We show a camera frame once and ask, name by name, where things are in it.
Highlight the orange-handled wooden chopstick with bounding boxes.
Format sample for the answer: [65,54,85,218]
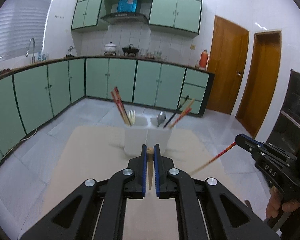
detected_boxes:
[169,99,195,128]

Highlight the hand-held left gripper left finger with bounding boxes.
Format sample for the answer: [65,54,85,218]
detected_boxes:
[19,144,148,240]

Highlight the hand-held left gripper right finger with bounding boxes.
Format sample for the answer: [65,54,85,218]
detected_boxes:
[154,143,282,240]

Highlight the green wall cabinet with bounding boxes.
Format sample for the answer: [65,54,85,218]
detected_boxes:
[71,0,156,32]
[149,0,203,37]

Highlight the window blinds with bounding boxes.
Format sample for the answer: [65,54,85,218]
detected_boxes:
[0,0,59,65]

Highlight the red chopsticks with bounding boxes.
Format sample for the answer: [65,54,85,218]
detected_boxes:
[114,86,132,126]

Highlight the black appliance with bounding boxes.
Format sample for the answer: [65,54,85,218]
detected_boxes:
[280,69,300,143]

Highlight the pale plastic fork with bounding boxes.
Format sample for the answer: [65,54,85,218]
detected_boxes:
[127,109,136,125]

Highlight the orange thermos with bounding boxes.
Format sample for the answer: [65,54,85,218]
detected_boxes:
[199,49,210,69]

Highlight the metal faucet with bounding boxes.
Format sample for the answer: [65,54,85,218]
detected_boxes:
[26,38,36,63]

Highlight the person's right hand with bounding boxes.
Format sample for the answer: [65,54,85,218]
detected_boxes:
[266,189,300,218]

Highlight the wooden door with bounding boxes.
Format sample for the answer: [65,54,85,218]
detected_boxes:
[235,30,282,139]
[206,15,250,115]

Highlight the range hood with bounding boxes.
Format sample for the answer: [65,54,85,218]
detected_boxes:
[100,12,148,25]

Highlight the white plastic utensil holder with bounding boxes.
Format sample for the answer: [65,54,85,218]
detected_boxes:
[124,116,149,155]
[147,117,173,154]

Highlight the blue box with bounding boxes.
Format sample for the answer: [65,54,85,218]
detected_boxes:
[117,0,141,13]

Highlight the green kitchen base cabinets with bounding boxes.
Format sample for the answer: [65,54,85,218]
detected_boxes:
[0,55,215,168]

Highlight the power cord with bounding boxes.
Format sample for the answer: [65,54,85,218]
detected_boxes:
[5,127,38,155]

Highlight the plain wooden chopstick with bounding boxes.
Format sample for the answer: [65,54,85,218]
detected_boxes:
[146,146,155,190]

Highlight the metal spoon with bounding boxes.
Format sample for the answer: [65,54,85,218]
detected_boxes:
[156,111,167,128]

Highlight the red-handled wooden chopstick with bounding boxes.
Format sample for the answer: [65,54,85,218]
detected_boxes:
[111,91,130,127]
[169,107,192,128]
[190,141,237,175]

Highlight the white cooking pot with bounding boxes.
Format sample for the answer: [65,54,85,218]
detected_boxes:
[104,42,117,55]

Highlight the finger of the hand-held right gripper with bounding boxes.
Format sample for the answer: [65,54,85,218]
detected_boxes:
[235,135,290,167]
[241,134,297,161]

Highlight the black chopstick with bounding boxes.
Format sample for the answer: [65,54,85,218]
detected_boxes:
[163,94,190,128]

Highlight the black wok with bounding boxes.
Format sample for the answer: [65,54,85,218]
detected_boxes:
[122,44,140,56]

